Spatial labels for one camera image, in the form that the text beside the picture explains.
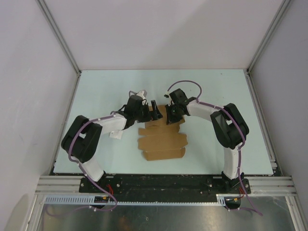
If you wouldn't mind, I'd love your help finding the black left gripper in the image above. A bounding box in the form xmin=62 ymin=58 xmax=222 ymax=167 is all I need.
xmin=134 ymin=101 xmax=163 ymax=123

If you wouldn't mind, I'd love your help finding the brown cardboard box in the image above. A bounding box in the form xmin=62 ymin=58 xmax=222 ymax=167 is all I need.
xmin=138 ymin=105 xmax=188 ymax=161

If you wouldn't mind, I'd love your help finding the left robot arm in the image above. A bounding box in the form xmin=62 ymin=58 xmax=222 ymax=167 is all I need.
xmin=61 ymin=91 xmax=163 ymax=193

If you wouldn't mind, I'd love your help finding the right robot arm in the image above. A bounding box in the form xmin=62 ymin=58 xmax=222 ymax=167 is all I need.
xmin=164 ymin=89 xmax=249 ymax=193

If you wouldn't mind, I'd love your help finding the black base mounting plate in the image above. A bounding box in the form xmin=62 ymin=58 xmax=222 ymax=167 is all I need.
xmin=40 ymin=174 xmax=282 ymax=194

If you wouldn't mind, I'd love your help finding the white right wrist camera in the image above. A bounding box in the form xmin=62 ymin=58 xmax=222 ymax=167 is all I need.
xmin=164 ymin=91 xmax=174 ymax=106

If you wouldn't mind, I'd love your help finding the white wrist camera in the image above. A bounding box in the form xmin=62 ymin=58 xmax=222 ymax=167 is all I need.
xmin=164 ymin=91 xmax=174 ymax=106
xmin=135 ymin=90 xmax=147 ymax=105

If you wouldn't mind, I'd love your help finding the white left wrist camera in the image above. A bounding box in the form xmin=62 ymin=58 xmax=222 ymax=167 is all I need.
xmin=135 ymin=90 xmax=147 ymax=105

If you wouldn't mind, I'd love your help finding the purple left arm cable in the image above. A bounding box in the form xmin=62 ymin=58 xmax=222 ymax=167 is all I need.
xmin=45 ymin=90 xmax=145 ymax=217

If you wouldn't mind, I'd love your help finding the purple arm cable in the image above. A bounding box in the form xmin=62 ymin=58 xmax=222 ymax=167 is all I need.
xmin=45 ymin=90 xmax=145 ymax=217
xmin=166 ymin=80 xmax=264 ymax=216

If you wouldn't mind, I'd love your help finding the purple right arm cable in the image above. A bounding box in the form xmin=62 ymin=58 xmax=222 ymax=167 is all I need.
xmin=166 ymin=80 xmax=264 ymax=216

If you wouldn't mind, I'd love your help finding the grey slotted cable duct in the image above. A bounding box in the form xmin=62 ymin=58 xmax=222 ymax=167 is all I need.
xmin=44 ymin=194 xmax=239 ymax=206

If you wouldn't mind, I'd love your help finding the aluminium frame rail left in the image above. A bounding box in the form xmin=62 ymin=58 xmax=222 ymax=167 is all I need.
xmin=36 ymin=0 xmax=81 ymax=76

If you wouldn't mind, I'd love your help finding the aluminium frame rail right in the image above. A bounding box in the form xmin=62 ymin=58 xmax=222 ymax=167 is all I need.
xmin=246 ymin=0 xmax=293 ymax=74

